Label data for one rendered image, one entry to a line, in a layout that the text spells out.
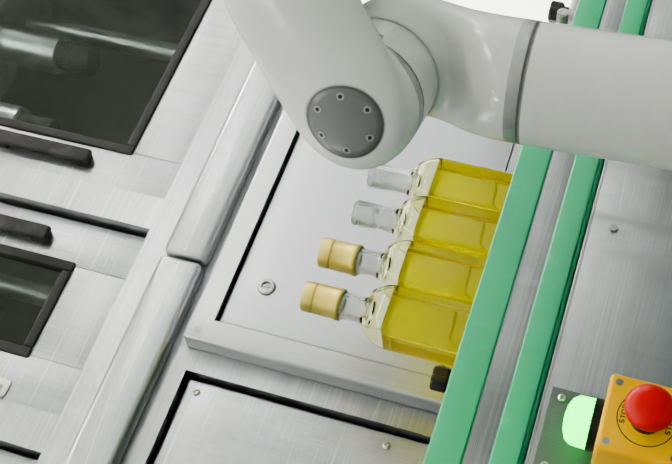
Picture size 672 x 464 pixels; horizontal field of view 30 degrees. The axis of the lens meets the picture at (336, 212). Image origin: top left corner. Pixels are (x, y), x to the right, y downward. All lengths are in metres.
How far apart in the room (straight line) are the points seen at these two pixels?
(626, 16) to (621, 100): 0.63
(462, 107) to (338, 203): 0.64
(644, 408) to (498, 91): 0.28
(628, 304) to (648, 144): 0.29
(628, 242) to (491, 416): 0.22
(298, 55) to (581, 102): 0.21
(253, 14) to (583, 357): 0.46
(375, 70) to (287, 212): 0.72
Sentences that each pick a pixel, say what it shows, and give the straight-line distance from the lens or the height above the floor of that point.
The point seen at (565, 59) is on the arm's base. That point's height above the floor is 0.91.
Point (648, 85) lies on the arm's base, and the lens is 0.92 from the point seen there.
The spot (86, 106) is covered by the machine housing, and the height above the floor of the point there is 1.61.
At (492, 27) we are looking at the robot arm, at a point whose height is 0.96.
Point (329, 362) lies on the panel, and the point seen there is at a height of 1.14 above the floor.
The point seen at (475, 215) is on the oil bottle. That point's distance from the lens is 1.38.
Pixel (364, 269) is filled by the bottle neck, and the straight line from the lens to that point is 1.37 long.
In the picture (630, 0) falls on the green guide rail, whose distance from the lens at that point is 1.57.
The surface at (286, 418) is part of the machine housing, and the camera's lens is 1.48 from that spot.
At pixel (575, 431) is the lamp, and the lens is 1.07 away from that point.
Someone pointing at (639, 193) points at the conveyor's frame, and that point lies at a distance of 1.25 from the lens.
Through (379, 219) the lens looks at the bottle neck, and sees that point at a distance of 1.40.
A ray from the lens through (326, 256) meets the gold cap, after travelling 1.38.
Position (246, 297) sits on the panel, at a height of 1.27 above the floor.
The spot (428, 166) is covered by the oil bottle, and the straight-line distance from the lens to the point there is 1.42.
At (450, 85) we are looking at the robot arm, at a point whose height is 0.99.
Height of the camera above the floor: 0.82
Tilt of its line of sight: 14 degrees up
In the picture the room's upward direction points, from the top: 77 degrees counter-clockwise
